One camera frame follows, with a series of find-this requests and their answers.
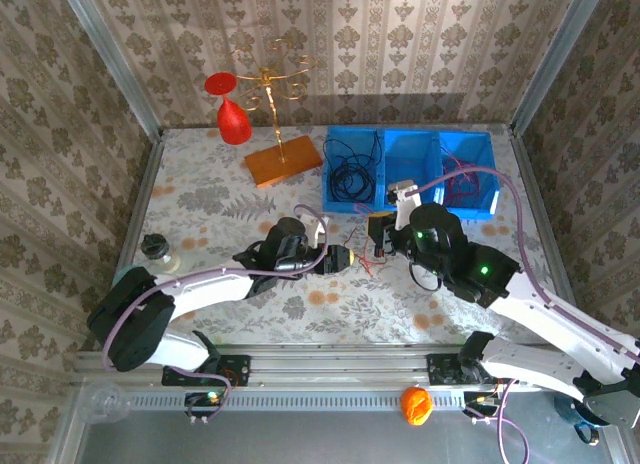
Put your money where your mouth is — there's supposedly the clear plastic cup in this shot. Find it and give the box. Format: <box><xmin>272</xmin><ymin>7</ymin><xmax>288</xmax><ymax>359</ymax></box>
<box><xmin>79</xmin><ymin>378</ymin><xmax>132</xmax><ymax>425</ymax></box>

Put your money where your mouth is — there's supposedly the teal translucent cup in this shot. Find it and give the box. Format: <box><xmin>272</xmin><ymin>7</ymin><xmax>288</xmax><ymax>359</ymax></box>
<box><xmin>110</xmin><ymin>265</ymin><xmax>139</xmax><ymax>288</ymax></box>

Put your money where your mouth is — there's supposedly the gold glass rack wooden base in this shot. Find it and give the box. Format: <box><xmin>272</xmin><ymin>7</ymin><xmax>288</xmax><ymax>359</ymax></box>
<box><xmin>230</xmin><ymin>36</ymin><xmax>325</xmax><ymax>189</ymax></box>

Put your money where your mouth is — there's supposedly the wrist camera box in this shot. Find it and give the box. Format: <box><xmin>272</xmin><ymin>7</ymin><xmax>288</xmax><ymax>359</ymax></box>
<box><xmin>387</xmin><ymin>181</ymin><xmax>421</xmax><ymax>230</ymax></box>
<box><xmin>299</xmin><ymin>218</ymin><xmax>329</xmax><ymax>248</ymax></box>

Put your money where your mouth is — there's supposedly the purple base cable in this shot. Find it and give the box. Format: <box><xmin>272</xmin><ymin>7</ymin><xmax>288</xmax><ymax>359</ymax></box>
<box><xmin>462</xmin><ymin>373</ymin><xmax>531</xmax><ymax>464</ymax></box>
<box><xmin>174</xmin><ymin>373</ymin><xmax>235</xmax><ymax>410</ymax></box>

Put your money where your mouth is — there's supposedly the floral patterned tablecloth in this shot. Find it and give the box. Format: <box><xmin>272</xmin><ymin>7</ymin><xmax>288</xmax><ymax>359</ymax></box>
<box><xmin>107</xmin><ymin>125</ymin><xmax>576</xmax><ymax>345</ymax></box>

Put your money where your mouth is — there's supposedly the thick red cable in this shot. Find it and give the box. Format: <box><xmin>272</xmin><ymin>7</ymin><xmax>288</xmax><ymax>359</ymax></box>
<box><xmin>442</xmin><ymin>151</ymin><xmax>489</xmax><ymax>210</ymax></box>

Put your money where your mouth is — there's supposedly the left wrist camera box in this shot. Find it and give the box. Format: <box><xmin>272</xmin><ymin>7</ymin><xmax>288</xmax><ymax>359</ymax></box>
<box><xmin>299</xmin><ymin>218</ymin><xmax>329</xmax><ymax>248</ymax></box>

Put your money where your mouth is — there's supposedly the blue three-compartment bin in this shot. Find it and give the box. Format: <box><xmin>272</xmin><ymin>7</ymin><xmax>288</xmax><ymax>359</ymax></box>
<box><xmin>321</xmin><ymin>125</ymin><xmax>500</xmax><ymax>221</ymax></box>

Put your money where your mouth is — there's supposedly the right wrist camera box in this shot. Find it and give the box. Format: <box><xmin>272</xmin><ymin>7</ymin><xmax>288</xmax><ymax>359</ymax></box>
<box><xmin>387</xmin><ymin>181</ymin><xmax>421</xmax><ymax>230</ymax></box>

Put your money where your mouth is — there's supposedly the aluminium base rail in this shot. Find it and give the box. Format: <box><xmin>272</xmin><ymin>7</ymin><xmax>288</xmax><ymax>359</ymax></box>
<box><xmin>214</xmin><ymin>342</ymin><xmax>496</xmax><ymax>388</ymax></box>

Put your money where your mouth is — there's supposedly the dark blue mug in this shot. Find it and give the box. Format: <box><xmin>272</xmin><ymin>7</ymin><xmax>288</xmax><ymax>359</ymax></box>
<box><xmin>553</xmin><ymin>396</ymin><xmax>614</xmax><ymax>445</ymax></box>

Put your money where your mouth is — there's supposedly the small black controller board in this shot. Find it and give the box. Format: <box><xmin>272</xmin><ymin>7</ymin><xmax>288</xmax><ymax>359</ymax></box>
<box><xmin>462</xmin><ymin>391</ymin><xmax>504</xmax><ymax>418</ymax></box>
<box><xmin>184</xmin><ymin>391</ymin><xmax>226</xmax><ymax>418</ymax></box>

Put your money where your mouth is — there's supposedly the aluminium frame side rail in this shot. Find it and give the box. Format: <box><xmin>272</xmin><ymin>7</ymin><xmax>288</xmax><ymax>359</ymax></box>
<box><xmin>508</xmin><ymin>126</ymin><xmax>581</xmax><ymax>305</ymax></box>
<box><xmin>93</xmin><ymin>131</ymin><xmax>167</xmax><ymax>353</ymax></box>

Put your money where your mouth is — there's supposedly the orange ball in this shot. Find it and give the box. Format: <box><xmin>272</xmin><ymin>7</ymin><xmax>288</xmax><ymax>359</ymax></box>
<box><xmin>399</xmin><ymin>386</ymin><xmax>434</xmax><ymax>427</ymax></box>

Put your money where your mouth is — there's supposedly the aluminium frame corner post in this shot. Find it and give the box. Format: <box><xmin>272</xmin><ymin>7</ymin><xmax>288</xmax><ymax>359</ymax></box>
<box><xmin>56</xmin><ymin>0</ymin><xmax>165</xmax><ymax>141</ymax></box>
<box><xmin>508</xmin><ymin>0</ymin><xmax>614</xmax><ymax>135</ymax></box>

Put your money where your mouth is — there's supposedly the red plastic wine glass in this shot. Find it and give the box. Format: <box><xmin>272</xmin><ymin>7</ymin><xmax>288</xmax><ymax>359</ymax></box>
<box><xmin>203</xmin><ymin>71</ymin><xmax>254</xmax><ymax>147</ymax></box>

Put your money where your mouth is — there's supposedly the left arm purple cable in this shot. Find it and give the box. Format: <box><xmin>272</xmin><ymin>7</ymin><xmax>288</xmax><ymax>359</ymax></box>
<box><xmin>102</xmin><ymin>203</ymin><xmax>331</xmax><ymax>370</ymax></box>

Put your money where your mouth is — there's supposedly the grey slotted cable duct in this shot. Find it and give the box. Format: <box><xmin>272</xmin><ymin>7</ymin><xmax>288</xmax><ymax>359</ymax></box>
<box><xmin>127</xmin><ymin>387</ymin><xmax>504</xmax><ymax>413</ymax></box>

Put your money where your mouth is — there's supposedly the small jar black lid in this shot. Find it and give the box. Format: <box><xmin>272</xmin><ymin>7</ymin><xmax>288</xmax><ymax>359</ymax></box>
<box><xmin>140</xmin><ymin>232</ymin><xmax>182</xmax><ymax>275</ymax></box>

